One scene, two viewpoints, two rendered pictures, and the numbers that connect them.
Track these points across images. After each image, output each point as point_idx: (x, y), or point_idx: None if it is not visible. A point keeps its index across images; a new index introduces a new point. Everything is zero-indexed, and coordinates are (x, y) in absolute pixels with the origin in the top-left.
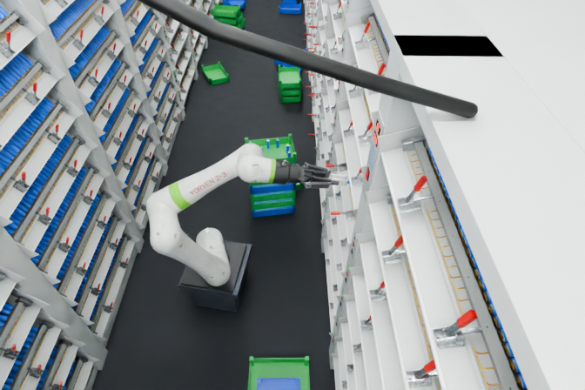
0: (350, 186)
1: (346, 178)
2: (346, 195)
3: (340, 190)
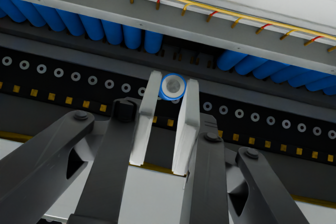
0: (239, 6)
1: (181, 107)
2: None
3: None
